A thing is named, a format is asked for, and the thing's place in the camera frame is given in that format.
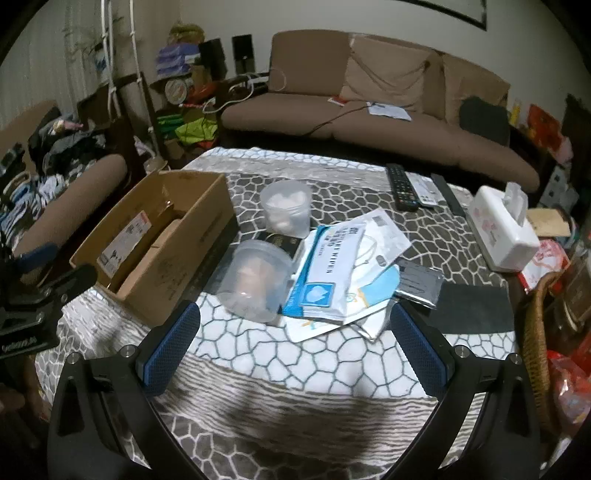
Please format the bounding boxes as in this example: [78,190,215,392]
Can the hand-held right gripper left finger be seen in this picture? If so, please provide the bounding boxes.
[47,300,204,480]

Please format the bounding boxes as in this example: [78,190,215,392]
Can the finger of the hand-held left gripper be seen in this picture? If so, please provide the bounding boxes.
[15,244,60,274]
[39,263,99,300]

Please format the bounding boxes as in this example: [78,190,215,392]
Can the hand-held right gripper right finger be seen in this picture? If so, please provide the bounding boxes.
[389,302,541,480]

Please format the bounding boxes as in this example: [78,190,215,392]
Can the grey foil packet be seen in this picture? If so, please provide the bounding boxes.
[394,258,445,310]

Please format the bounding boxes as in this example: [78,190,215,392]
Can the blue and yellow printed packet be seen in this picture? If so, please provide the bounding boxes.
[286,265,402,343]

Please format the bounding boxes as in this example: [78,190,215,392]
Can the brown cardboard box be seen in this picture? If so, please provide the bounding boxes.
[69,170,238,328]

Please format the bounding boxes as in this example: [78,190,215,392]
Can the clear jar with beige contents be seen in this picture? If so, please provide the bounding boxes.
[217,239,293,323]

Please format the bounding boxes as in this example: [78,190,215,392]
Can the white mask packet outline print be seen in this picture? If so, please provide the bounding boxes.
[351,208,411,278]

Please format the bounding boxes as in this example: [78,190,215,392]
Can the white and blue wipes packet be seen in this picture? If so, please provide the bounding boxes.
[281,224,370,319]

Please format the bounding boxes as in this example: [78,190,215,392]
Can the black booklet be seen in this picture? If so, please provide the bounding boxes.
[252,231,308,259]

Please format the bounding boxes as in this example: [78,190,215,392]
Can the clear jar with cotton pads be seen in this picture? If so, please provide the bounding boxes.
[260,180,311,238]

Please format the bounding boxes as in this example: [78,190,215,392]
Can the brown armchair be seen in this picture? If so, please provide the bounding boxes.
[0,99,129,261]

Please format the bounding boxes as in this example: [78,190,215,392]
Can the pile of clothes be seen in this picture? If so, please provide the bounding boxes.
[0,106,109,241]

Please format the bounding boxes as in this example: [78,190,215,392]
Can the grey white patterned blanket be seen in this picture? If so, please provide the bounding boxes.
[34,147,518,480]

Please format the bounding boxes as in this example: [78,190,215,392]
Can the wicker basket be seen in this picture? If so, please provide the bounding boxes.
[522,277,571,439]

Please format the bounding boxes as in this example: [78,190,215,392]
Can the white tissue box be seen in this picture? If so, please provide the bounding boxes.
[468,181,541,273]

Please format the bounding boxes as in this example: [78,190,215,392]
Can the red and white packet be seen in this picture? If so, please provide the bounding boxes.
[519,237,572,295]

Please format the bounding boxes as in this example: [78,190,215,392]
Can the white remote control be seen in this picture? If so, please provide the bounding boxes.
[409,174,439,208]

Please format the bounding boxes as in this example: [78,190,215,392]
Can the slim black remote control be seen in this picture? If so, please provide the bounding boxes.
[431,174,468,217]

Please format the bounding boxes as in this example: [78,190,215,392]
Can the dark wooden rack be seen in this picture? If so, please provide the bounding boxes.
[76,71,161,185]

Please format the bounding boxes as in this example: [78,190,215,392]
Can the brown envelope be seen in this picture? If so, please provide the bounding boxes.
[526,208,573,238]

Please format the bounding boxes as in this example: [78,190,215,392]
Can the green bag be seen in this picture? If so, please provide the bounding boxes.
[157,113,219,145]

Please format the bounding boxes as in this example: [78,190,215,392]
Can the white pole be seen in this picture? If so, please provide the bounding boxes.
[98,0,158,155]

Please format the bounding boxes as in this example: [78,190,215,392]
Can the brown sofa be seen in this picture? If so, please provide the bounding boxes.
[219,30,541,195]

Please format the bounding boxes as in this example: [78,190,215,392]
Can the round tin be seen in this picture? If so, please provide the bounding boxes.
[164,76,195,104]

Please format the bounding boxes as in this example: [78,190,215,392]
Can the stack of purple packets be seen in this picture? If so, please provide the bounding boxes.
[154,44,195,77]

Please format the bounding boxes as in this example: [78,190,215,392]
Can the dark green cushion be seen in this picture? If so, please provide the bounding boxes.
[459,97,511,146]

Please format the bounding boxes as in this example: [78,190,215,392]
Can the white paper sheet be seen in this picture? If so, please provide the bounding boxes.
[367,102,413,121]

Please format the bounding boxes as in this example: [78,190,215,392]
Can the red gift boxes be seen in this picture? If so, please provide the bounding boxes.
[526,104,574,155]

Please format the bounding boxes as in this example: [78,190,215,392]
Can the wide black speaker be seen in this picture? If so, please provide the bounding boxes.
[199,39,227,79]

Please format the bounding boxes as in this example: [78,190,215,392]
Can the small beige sofa cushion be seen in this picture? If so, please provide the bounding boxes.
[442,55,511,123]

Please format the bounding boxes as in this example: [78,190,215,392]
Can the large beige sofa cushion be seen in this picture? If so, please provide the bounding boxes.
[339,37,444,114]

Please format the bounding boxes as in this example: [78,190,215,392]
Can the tall black speaker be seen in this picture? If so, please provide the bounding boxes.
[232,34,254,75]

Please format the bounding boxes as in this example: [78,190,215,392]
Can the dark cable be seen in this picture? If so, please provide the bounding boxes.
[302,99,370,138]

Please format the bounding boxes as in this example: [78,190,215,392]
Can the white cable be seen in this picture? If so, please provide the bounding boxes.
[202,69,288,114]

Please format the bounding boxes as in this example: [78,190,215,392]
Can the framed wall picture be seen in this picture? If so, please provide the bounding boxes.
[397,0,490,32]

